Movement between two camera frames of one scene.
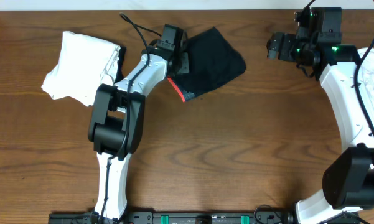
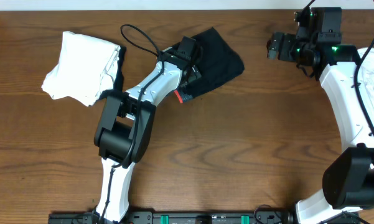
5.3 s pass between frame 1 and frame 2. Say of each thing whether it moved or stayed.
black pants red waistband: stayed
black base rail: stayed
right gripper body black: stayed
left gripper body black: moved
